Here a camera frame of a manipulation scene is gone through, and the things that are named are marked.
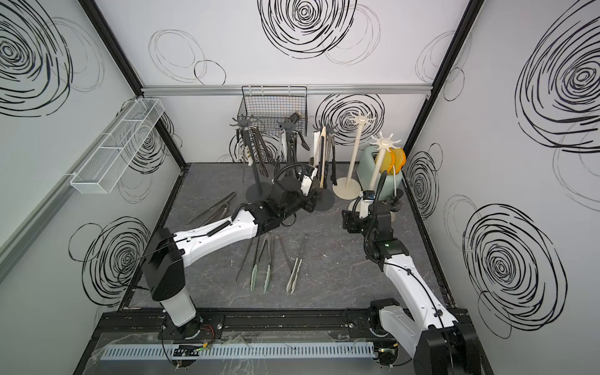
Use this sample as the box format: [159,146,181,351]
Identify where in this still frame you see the black wire basket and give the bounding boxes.
[237,85,308,136]

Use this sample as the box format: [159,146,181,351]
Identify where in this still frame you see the white handled steel tongs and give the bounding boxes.
[239,131,254,167]

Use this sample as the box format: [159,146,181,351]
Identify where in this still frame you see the black silicone tongs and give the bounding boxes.
[253,127,276,178]

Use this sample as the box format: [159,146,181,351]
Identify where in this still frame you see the cream rack stand rear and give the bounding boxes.
[333,113,370,201]

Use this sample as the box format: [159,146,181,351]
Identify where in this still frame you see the small glass jar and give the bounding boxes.
[385,188,404,213]

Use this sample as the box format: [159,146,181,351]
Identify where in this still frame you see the grey cable duct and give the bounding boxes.
[100,342,376,361]

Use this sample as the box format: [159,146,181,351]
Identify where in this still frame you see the cream tongs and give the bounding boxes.
[286,233,309,294]

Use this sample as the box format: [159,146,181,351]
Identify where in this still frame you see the dark cylinder in basket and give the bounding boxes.
[286,112,302,126]

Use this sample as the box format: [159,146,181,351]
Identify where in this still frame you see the cream rack stand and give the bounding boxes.
[369,131,402,190]
[333,113,370,201]

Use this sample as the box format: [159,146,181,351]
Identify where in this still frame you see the cream rack stand front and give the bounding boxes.
[369,131,402,190]

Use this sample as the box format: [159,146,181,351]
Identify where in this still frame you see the white wire shelf basket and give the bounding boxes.
[70,98,165,195]

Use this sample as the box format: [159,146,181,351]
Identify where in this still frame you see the dark grey rack stand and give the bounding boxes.
[273,117,303,182]
[231,117,273,203]
[312,133,335,212]

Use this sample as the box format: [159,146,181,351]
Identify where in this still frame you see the slim black tongs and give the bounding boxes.
[330,134,338,186]

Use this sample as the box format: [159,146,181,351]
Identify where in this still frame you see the slim steel tweezers tongs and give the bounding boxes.
[275,235,293,270]

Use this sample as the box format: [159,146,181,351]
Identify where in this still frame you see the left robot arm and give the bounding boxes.
[140,162,320,329]

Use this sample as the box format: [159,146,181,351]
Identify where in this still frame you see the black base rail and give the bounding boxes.
[93,308,387,340]

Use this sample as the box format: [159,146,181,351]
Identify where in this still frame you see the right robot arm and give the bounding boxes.
[342,173,483,374]

